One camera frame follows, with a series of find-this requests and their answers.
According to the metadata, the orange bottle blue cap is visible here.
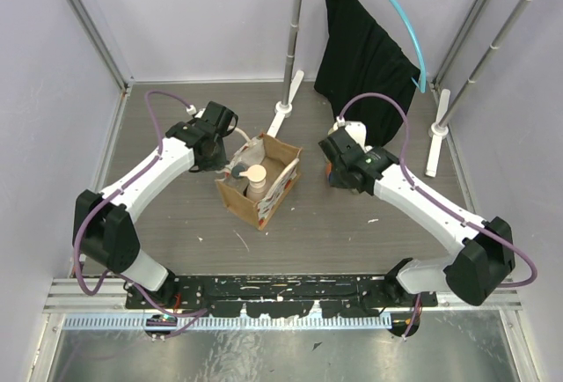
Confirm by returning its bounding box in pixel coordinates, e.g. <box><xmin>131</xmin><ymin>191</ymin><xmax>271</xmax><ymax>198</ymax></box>
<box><xmin>325</xmin><ymin>163</ymin><xmax>333</xmax><ymax>187</ymax></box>

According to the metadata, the beige pump dispenser bottle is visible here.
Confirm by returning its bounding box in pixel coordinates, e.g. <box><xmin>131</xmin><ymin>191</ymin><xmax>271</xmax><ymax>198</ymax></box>
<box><xmin>245</xmin><ymin>165</ymin><xmax>268</xmax><ymax>202</ymax></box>

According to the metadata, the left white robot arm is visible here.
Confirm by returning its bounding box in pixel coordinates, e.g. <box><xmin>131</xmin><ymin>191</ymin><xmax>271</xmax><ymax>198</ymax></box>
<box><xmin>72</xmin><ymin>101</ymin><xmax>238</xmax><ymax>308</ymax></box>

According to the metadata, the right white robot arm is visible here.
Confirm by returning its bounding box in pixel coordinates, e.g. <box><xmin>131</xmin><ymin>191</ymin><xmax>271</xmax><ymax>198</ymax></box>
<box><xmin>318</xmin><ymin>129</ymin><xmax>515</xmax><ymax>306</ymax></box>

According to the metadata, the grey cap small bottle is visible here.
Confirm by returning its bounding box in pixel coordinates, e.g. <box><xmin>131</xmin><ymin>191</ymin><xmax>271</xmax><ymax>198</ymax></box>
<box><xmin>227</xmin><ymin>163</ymin><xmax>249</xmax><ymax>194</ymax></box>

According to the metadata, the black hanging cloth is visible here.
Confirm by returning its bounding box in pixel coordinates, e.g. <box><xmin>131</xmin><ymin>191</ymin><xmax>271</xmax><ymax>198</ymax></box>
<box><xmin>312</xmin><ymin>0</ymin><xmax>422</xmax><ymax>147</ymax></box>

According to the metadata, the silver clothes rack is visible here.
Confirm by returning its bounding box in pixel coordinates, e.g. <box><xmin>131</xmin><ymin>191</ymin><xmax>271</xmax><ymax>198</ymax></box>
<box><xmin>268</xmin><ymin>0</ymin><xmax>533</xmax><ymax>178</ymax></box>

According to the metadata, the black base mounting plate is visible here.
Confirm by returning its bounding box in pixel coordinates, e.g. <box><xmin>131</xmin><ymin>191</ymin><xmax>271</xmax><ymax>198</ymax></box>
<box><xmin>148</xmin><ymin>275</ymin><xmax>416</xmax><ymax>319</ymax></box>

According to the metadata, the aluminium frame rail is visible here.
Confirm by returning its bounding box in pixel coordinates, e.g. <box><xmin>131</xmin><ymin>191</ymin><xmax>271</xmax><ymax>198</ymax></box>
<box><xmin>41</xmin><ymin>272</ymin><xmax>523</xmax><ymax>312</ymax></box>

